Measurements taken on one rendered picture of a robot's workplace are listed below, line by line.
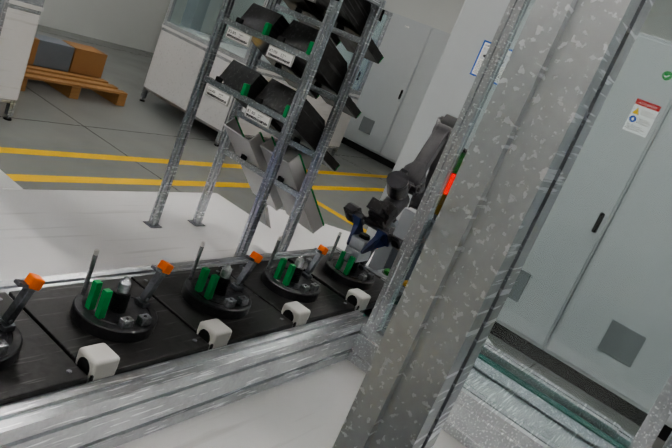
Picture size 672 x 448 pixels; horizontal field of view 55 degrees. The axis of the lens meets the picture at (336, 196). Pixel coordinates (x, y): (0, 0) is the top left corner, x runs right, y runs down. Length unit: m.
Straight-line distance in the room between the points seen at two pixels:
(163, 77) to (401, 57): 3.77
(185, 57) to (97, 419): 6.46
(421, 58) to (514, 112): 9.24
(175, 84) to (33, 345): 6.41
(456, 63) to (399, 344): 4.57
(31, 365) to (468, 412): 0.86
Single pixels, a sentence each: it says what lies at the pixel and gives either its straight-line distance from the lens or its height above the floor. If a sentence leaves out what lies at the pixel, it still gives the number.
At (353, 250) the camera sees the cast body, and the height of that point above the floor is 1.05.
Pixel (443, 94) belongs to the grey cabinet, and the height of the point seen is 1.41.
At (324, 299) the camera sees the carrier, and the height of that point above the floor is 0.97.
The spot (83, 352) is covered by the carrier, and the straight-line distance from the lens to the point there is 1.04.
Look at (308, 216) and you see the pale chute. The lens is 1.84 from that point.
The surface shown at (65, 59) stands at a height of 0.27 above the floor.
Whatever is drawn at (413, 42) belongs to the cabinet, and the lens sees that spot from 9.71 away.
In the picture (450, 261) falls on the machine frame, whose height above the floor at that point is 1.45.
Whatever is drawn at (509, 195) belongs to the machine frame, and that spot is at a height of 1.50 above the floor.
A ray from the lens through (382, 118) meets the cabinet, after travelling 9.74.
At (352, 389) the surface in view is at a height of 0.86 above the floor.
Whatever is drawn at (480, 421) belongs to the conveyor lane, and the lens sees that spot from 1.45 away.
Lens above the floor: 1.55
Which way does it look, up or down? 13 degrees down
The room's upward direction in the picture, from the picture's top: 22 degrees clockwise
